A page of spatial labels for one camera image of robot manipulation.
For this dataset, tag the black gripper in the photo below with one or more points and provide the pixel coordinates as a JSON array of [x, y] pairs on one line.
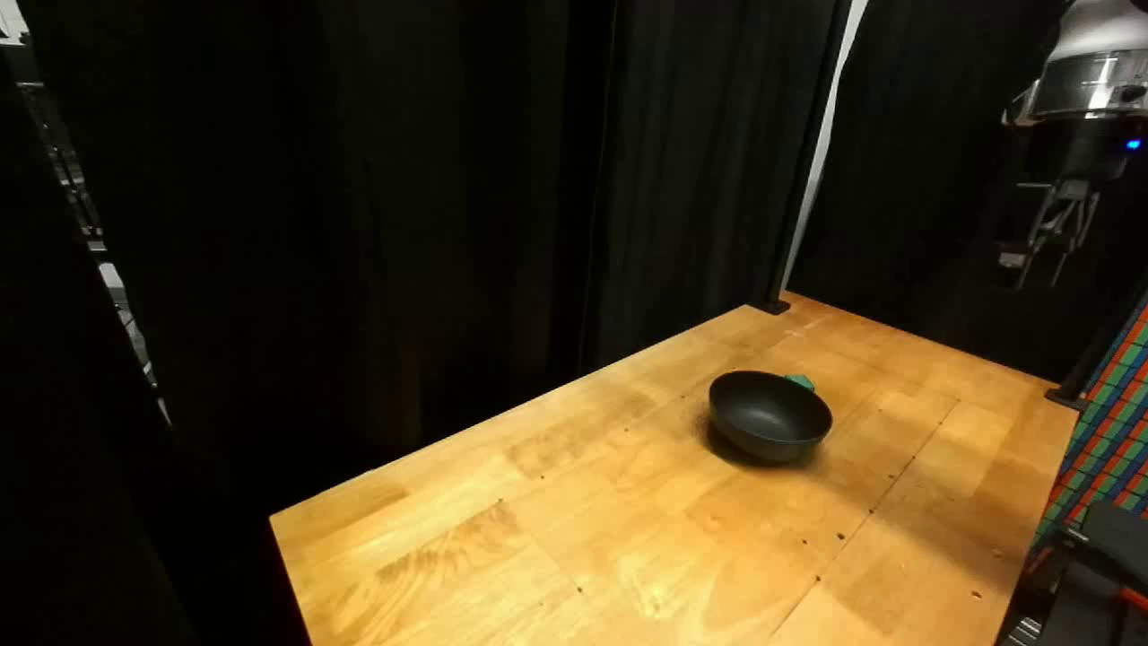
[[1092, 148]]

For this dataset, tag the small green object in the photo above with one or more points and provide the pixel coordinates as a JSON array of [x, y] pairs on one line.
[[801, 382]]

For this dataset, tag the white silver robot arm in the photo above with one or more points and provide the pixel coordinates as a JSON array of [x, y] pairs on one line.
[[1098, 57]]

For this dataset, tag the black bowl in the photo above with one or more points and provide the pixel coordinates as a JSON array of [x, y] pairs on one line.
[[764, 408]]

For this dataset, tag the black table clamp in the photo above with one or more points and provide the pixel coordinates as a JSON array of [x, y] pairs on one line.
[[772, 303], [1066, 397]]

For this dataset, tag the colourful checkered cloth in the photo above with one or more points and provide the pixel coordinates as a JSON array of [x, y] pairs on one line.
[[1105, 434]]

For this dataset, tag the white vertical pole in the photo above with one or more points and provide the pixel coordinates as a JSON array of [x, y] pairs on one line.
[[818, 145]]

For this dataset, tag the black curtain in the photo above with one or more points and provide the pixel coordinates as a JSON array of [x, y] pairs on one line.
[[480, 181]]

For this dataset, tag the white slanted frame strip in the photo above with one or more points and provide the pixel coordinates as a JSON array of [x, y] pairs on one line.
[[102, 257]]

